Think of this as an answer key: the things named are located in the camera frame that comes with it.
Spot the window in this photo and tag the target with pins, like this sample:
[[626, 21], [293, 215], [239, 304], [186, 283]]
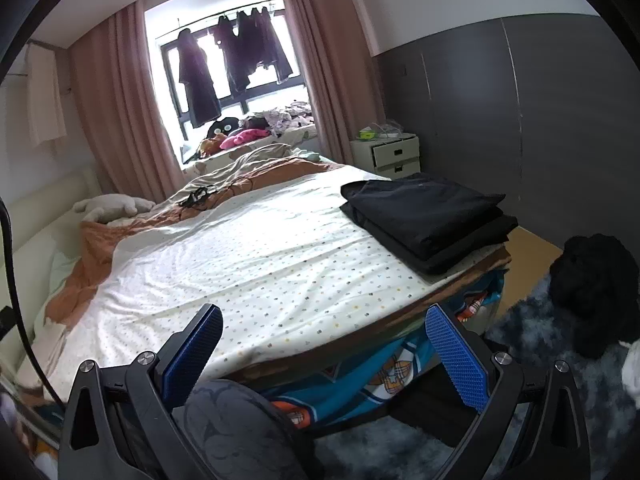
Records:
[[235, 100]]

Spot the white object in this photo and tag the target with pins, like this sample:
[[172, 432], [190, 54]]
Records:
[[631, 365]]

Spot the white hanging cloth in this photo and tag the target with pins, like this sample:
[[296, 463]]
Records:
[[47, 95]]

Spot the pile of black clothes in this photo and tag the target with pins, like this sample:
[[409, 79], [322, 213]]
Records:
[[595, 290]]

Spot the beige plush toy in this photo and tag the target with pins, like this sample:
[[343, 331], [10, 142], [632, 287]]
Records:
[[110, 206]]

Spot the black button-up shirt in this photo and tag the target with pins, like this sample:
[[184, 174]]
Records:
[[420, 210]]

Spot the light green pillow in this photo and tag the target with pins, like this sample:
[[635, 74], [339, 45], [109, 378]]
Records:
[[60, 275]]

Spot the cream crumpled blanket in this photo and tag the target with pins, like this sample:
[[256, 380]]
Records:
[[250, 160]]

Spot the brown plush toy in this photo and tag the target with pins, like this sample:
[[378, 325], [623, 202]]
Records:
[[210, 146]]

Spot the pile of clothes on windowsill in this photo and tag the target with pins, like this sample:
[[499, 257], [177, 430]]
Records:
[[295, 135]]

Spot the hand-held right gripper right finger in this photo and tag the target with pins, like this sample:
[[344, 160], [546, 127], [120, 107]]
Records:
[[457, 360]]

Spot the cream padded headboard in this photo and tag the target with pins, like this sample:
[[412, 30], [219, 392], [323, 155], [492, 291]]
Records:
[[45, 210]]

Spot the white nightstand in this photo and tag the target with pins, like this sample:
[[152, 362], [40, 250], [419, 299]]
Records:
[[385, 157]]

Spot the orange duvet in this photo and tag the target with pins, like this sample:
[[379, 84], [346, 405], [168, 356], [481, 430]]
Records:
[[100, 245]]

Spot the white dotted bed sheet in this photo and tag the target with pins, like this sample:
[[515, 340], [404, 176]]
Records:
[[250, 270]]

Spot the clear plastic bags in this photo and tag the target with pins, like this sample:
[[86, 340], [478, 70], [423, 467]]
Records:
[[387, 130]]

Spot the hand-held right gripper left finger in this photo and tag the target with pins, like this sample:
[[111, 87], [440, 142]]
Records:
[[192, 355]]

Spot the small green item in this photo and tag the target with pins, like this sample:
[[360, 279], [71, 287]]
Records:
[[366, 134]]

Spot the pink curtain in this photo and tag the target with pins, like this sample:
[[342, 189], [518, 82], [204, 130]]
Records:
[[335, 60], [120, 110]]

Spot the grey shaggy rug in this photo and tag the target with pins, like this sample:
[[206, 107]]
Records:
[[540, 330]]

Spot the cartoon printed bed sheet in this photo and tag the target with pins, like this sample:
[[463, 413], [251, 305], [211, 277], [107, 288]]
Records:
[[400, 360]]

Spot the black hanging coat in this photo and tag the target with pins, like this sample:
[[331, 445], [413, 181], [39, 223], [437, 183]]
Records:
[[197, 85]]

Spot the folded black garment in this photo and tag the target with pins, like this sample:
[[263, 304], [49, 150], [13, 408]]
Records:
[[480, 245]]

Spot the black plush with eyes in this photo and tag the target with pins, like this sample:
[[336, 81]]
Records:
[[223, 127]]

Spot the dark hanging garment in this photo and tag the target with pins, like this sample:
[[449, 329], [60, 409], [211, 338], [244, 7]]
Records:
[[270, 50], [232, 55]]

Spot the light blue cloth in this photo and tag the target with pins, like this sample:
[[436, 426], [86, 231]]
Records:
[[313, 156]]

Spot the pile of floral clothes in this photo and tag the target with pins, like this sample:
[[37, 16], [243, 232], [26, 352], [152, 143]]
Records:
[[285, 117]]

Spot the pink plush toy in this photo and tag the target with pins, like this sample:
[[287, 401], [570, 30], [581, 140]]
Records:
[[245, 138]]

